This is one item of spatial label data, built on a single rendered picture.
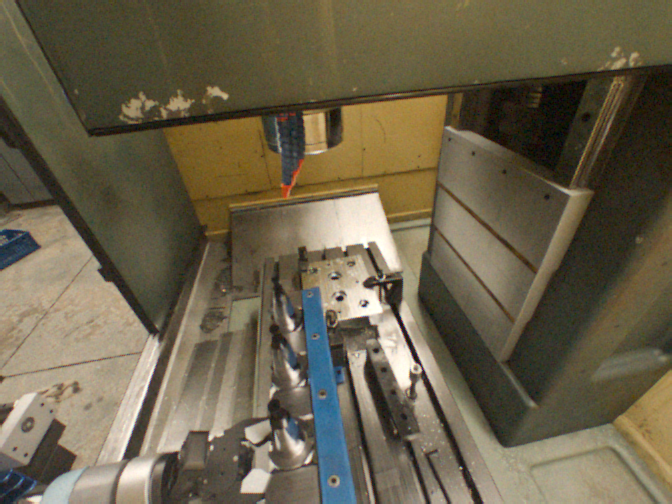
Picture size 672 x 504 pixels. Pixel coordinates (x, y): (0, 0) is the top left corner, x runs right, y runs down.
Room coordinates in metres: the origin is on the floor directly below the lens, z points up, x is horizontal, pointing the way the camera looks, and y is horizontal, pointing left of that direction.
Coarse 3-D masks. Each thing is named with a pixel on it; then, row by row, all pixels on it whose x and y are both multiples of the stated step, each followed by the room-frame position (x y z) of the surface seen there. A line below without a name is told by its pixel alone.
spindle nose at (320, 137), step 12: (336, 108) 0.58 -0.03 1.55; (264, 120) 0.58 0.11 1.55; (276, 120) 0.55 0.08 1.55; (312, 120) 0.54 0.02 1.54; (324, 120) 0.55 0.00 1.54; (336, 120) 0.57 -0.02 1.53; (264, 132) 0.59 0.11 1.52; (276, 132) 0.56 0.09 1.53; (312, 132) 0.54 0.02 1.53; (324, 132) 0.55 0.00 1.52; (336, 132) 0.57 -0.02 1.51; (276, 144) 0.56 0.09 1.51; (312, 144) 0.55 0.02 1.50; (324, 144) 0.55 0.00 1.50; (336, 144) 0.57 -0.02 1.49
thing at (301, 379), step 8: (296, 352) 0.31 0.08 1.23; (304, 360) 0.29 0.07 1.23; (272, 368) 0.29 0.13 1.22; (304, 368) 0.29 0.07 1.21; (272, 376) 0.27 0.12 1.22; (296, 376) 0.26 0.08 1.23; (304, 376) 0.27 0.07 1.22; (280, 384) 0.25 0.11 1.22; (288, 384) 0.25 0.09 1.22; (296, 384) 0.25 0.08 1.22; (304, 384) 0.26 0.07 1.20
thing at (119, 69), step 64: (64, 0) 0.28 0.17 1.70; (128, 0) 0.29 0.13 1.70; (192, 0) 0.29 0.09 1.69; (256, 0) 0.29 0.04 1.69; (320, 0) 0.30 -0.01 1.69; (384, 0) 0.31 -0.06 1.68; (448, 0) 0.31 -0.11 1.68; (512, 0) 0.32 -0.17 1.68; (576, 0) 0.32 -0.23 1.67; (640, 0) 0.33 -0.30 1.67; (64, 64) 0.28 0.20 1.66; (128, 64) 0.28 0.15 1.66; (192, 64) 0.29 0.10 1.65; (256, 64) 0.29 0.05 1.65; (320, 64) 0.30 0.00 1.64; (384, 64) 0.31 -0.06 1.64; (448, 64) 0.31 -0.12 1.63; (512, 64) 0.32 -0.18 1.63; (576, 64) 0.33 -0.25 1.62; (640, 64) 0.34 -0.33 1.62; (128, 128) 0.28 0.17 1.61
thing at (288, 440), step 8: (288, 416) 0.17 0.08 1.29; (272, 424) 0.16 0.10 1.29; (288, 424) 0.16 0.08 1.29; (296, 424) 0.17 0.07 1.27; (272, 432) 0.16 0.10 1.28; (280, 432) 0.16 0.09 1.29; (288, 432) 0.16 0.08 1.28; (296, 432) 0.16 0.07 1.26; (304, 432) 0.18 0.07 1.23; (272, 440) 0.16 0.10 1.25; (280, 440) 0.15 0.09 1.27; (288, 440) 0.15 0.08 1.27; (296, 440) 0.16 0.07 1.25; (304, 440) 0.17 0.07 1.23; (280, 448) 0.15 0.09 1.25; (288, 448) 0.15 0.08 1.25; (296, 448) 0.15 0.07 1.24; (280, 456) 0.15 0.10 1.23; (288, 456) 0.15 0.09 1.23
